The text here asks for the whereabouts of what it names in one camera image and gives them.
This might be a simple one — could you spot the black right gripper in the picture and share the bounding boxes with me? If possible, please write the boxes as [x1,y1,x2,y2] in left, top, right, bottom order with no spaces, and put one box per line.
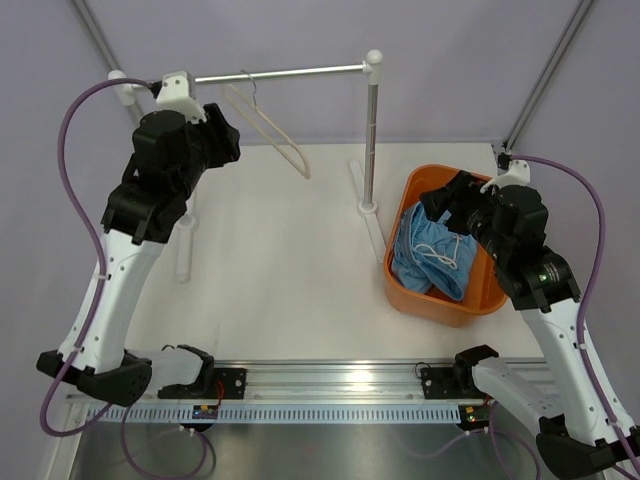
[420,171,510,263]

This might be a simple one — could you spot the white plastic hanger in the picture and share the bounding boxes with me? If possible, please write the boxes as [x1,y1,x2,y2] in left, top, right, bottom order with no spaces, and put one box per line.
[220,71,312,180]

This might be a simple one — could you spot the light blue shorts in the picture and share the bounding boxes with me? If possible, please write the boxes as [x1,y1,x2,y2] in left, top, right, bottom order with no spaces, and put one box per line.
[391,202,478,302]

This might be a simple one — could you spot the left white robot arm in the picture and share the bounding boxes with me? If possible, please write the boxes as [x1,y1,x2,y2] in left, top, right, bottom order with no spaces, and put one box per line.
[36,103,240,407]

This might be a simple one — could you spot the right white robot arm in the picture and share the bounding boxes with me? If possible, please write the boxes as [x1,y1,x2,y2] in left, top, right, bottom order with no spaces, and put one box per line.
[419,171,639,479]

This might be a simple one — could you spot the silver clothes rack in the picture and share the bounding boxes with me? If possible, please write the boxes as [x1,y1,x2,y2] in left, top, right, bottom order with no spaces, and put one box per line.
[106,48,387,284]

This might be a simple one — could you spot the orange plastic laundry basket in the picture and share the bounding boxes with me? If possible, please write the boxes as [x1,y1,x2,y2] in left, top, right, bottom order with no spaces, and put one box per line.
[383,164,507,328]

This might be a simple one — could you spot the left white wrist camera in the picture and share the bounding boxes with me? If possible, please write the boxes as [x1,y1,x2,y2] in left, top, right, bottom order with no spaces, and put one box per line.
[152,70,206,124]

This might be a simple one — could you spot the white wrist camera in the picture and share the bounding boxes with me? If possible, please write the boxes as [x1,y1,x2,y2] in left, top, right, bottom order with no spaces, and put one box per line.
[152,70,206,124]
[480,153,530,193]

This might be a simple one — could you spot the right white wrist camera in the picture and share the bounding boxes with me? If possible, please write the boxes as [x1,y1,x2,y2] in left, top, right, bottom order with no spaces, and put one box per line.
[480,153,530,193]

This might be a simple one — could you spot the aluminium frame post left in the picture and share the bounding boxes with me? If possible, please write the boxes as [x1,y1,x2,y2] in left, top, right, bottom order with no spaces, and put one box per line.
[68,0,121,72]

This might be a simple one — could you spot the aluminium frame post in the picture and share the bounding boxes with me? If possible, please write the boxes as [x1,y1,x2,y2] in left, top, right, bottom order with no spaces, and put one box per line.
[68,0,121,72]
[500,0,598,151]

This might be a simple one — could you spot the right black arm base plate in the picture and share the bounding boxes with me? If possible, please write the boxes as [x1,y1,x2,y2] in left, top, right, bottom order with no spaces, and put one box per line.
[414,362,488,401]

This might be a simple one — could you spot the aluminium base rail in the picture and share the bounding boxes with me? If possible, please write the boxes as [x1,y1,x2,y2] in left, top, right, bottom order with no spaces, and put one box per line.
[67,362,556,404]

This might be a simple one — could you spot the aluminium frame post right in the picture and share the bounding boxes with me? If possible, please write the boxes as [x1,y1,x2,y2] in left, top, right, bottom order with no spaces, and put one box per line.
[500,0,598,151]

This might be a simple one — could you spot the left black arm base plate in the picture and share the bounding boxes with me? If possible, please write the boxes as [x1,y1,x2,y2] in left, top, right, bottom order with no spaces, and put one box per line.
[157,367,247,400]

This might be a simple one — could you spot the white slotted cable duct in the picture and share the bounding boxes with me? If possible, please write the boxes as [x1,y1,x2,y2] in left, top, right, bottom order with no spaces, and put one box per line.
[101,403,461,424]

